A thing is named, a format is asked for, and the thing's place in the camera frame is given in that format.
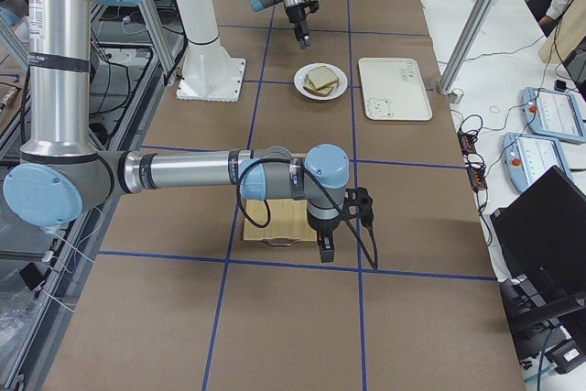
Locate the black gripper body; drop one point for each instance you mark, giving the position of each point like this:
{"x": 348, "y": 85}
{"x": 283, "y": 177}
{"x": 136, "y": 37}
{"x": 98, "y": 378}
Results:
{"x": 297, "y": 16}
{"x": 322, "y": 227}

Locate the bread slice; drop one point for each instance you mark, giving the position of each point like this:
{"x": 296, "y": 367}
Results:
{"x": 322, "y": 92}
{"x": 321, "y": 77}

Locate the white round plate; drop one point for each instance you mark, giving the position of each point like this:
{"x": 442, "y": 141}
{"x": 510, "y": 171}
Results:
{"x": 301, "y": 78}

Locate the bread slice on plate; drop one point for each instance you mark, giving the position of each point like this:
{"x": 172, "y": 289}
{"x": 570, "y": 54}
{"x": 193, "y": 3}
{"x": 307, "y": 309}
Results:
{"x": 322, "y": 92}

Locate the wooden cutting board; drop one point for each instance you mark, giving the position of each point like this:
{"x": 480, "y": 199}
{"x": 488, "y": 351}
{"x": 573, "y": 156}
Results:
{"x": 271, "y": 198}

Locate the cream bear serving tray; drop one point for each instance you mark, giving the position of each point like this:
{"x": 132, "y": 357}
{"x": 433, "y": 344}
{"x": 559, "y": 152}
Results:
{"x": 393, "y": 90}

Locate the small metal cylinder weight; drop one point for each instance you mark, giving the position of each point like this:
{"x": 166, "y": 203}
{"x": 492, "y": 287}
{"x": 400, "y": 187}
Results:
{"x": 456, "y": 95}

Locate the black power strip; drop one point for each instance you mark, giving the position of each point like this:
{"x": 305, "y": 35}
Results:
{"x": 474, "y": 163}

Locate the blue teach pendant near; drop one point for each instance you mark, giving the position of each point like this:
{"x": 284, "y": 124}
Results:
{"x": 528, "y": 157}

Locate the blue teach pendant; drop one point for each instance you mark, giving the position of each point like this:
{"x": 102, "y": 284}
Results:
{"x": 528, "y": 157}
{"x": 551, "y": 113}

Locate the black laptop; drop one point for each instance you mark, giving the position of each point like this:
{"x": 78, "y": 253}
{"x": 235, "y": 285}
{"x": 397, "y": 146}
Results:
{"x": 542, "y": 233}

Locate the blue teach pendant far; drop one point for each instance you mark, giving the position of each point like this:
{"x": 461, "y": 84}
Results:
{"x": 551, "y": 113}

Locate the aluminium frame post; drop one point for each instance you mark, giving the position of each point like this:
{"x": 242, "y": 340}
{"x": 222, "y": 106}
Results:
{"x": 463, "y": 46}

